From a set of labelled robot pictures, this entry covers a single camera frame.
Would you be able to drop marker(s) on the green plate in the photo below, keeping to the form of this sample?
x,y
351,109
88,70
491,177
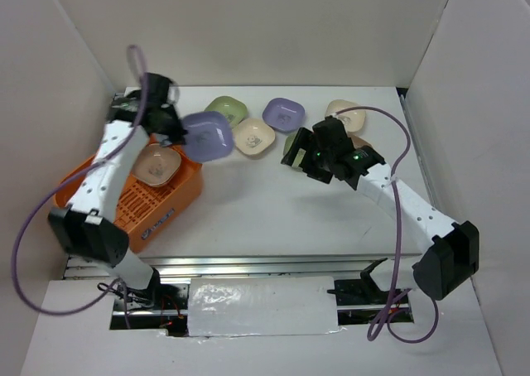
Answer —
x,y
232,109
288,143

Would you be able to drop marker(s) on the purple plate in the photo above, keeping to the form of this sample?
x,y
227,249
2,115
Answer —
x,y
284,115
209,136

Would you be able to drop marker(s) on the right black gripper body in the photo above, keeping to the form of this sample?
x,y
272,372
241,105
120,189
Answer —
x,y
318,164

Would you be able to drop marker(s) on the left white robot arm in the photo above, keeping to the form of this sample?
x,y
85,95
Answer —
x,y
85,226

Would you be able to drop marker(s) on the green plate top left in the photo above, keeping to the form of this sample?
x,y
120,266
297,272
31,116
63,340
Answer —
x,y
232,109

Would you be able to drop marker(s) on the cream plate centre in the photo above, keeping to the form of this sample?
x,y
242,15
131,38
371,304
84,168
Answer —
x,y
253,136

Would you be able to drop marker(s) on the orange plastic bin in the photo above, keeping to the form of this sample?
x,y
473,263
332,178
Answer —
x,y
144,211

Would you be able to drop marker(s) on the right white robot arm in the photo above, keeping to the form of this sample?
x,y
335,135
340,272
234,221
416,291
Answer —
x,y
449,250

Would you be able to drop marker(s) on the green plate centre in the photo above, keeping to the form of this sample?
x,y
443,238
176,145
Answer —
x,y
288,143

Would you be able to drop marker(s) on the purple plate top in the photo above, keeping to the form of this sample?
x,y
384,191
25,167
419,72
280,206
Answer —
x,y
284,115

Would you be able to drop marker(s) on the cream plate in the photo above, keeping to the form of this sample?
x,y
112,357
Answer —
x,y
253,136
352,120

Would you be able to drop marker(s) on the cream plate top right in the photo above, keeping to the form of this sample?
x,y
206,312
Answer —
x,y
352,120

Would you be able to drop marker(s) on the white foil sheet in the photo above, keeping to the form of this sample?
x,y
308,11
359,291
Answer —
x,y
234,307

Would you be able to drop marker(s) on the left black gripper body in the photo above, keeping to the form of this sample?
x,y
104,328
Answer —
x,y
171,130

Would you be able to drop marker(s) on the brown plate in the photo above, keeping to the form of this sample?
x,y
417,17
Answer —
x,y
156,165
358,142

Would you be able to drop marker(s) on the aluminium rail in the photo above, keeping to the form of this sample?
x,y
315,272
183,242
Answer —
x,y
182,267

